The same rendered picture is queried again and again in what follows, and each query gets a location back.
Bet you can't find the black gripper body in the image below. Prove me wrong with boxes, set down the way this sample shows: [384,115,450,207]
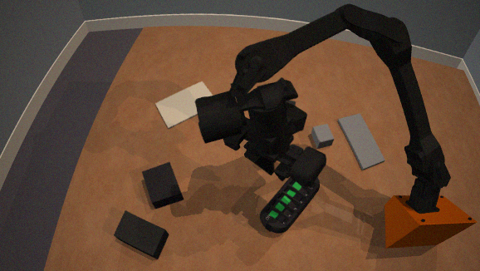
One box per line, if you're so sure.
[223,116,326,187]

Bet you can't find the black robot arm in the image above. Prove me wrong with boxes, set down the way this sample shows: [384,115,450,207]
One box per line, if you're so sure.
[195,3,451,214]

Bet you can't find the beige flat rectangular panel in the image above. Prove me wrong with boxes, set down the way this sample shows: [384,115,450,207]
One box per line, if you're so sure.
[156,81,213,128]

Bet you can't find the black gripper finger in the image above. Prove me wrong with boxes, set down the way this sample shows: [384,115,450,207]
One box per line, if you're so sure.
[244,152,274,175]
[274,163,290,181]

